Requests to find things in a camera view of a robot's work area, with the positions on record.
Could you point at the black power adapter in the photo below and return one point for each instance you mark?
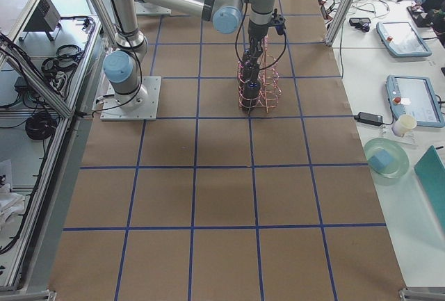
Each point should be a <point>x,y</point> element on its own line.
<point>369,118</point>

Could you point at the green glass bowl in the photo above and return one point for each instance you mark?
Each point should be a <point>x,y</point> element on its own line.
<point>394,149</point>

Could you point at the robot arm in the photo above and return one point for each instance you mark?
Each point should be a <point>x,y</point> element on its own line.
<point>227,16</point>

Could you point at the blue teach pendant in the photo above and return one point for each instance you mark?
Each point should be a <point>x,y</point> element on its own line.
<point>415,96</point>
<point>402,40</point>

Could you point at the blue foam cube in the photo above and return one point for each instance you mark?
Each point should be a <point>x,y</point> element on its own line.
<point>382,162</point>

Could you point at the copper wire wine basket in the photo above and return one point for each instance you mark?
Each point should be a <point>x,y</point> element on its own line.
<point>268,77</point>

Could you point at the dark wine bottle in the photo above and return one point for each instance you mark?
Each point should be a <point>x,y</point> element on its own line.
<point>250,71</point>

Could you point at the grey metal box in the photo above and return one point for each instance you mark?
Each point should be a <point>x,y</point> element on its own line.
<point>45,18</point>

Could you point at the second white arm base plate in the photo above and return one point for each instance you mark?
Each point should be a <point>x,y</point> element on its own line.
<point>143,106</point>

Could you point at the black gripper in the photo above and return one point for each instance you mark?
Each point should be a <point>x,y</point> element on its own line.
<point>256,32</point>

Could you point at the teal board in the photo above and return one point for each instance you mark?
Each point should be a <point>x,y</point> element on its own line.
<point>430,172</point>

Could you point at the dark bottle in basket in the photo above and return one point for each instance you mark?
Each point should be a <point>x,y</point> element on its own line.
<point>245,57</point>
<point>250,95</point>

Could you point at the white paper cup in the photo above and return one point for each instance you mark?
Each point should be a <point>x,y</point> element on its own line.
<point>404,124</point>

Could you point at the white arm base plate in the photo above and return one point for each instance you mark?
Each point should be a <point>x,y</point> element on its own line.
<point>149,9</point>

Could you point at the aluminium frame post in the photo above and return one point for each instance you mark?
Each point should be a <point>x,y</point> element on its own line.
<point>337,21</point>

